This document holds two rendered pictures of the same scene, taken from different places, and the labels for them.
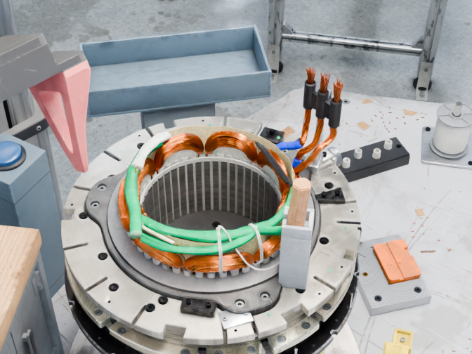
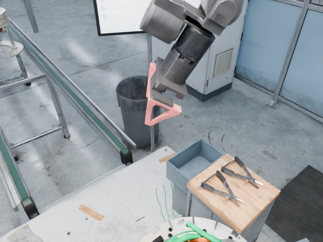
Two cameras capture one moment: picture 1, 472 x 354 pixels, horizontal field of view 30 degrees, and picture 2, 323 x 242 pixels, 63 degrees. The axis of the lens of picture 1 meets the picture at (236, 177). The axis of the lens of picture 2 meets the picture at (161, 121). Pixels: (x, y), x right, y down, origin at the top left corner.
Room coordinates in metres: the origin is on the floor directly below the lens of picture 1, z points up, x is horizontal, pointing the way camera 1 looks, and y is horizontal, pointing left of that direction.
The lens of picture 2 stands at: (0.72, -0.18, 1.72)
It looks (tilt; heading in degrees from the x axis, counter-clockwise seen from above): 39 degrees down; 132
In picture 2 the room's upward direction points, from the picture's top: straight up
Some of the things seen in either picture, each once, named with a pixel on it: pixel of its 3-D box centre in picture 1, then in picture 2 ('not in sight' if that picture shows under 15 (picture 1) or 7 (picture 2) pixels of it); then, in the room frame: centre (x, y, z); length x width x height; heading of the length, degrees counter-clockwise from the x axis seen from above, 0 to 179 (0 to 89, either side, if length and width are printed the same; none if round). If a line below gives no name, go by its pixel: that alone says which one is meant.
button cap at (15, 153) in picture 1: (5, 153); not in sight; (0.79, 0.29, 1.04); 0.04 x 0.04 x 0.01
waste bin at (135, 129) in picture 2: not in sight; (141, 114); (-0.65, 1.07, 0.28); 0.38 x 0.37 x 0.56; 80
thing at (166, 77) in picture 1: (178, 135); not in sight; (0.95, 0.09, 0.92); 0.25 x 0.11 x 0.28; 101
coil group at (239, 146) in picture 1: (231, 147); not in sight; (0.71, 0.01, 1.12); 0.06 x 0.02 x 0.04; 80
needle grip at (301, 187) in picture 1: (298, 206); not in sight; (0.55, -0.06, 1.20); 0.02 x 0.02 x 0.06
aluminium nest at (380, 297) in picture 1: (385, 272); not in sight; (0.80, -0.22, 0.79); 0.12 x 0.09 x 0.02; 15
